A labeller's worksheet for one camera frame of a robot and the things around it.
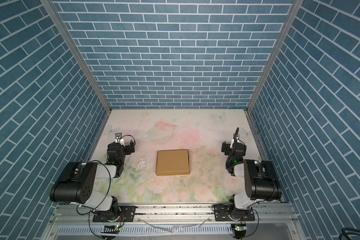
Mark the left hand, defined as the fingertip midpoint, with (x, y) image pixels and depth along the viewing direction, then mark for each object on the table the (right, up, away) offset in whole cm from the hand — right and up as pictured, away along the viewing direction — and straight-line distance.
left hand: (124, 140), depth 93 cm
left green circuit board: (+3, -41, -21) cm, 46 cm away
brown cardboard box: (+31, -12, -4) cm, 34 cm away
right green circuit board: (+67, -42, -19) cm, 81 cm away
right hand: (+69, 0, +1) cm, 69 cm away
